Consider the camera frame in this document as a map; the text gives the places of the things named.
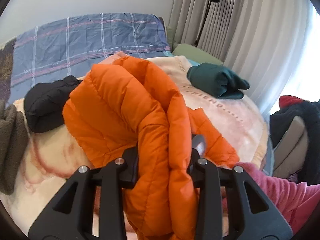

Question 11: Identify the orange puffer jacket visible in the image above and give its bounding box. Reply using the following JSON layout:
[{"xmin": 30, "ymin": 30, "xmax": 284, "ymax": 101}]
[{"xmin": 63, "ymin": 56, "xmax": 239, "ymax": 239}]

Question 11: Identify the beige pleated curtain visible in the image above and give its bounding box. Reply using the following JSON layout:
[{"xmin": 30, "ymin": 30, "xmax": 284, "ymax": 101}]
[{"xmin": 169, "ymin": 0, "xmax": 314, "ymax": 115}]

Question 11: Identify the dark green folded garment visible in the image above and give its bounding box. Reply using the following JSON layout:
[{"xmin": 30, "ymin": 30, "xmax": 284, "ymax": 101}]
[{"xmin": 187, "ymin": 63, "xmax": 250, "ymax": 100}]

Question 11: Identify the olive green folded fleece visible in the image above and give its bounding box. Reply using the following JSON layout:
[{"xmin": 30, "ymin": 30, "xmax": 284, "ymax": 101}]
[{"xmin": 0, "ymin": 100, "xmax": 28, "ymax": 195}]

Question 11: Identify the pink quilted folded jacket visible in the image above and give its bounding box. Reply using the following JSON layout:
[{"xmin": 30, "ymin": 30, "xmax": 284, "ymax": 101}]
[{"xmin": 99, "ymin": 51, "xmax": 129, "ymax": 64}]

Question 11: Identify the blue plaid bed cover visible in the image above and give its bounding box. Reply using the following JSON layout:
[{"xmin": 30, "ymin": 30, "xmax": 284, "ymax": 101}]
[{"xmin": 7, "ymin": 12, "xmax": 171, "ymax": 103}]

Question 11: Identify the black floor lamp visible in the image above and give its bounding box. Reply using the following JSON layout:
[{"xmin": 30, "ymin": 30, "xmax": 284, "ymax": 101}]
[{"xmin": 194, "ymin": 0, "xmax": 220, "ymax": 47}]

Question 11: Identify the green pillow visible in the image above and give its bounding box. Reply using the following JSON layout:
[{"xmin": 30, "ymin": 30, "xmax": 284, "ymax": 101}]
[{"xmin": 172, "ymin": 43, "xmax": 223, "ymax": 65}]

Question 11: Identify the pile of dark clothes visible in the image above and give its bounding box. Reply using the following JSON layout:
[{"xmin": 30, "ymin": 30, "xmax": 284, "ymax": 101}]
[{"xmin": 270, "ymin": 95, "xmax": 319, "ymax": 185}]

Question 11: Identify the dark patterned quilt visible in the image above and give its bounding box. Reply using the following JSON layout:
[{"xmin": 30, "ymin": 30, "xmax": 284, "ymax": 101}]
[{"xmin": 0, "ymin": 38, "xmax": 16, "ymax": 102}]

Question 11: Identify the black folded jacket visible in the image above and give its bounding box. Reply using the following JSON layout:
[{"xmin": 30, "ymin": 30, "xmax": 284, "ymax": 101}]
[{"xmin": 24, "ymin": 75, "xmax": 82, "ymax": 133}]

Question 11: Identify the pink fleece sleeve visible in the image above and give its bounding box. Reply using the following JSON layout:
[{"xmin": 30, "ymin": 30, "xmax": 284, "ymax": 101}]
[{"xmin": 236, "ymin": 163, "xmax": 319, "ymax": 233}]

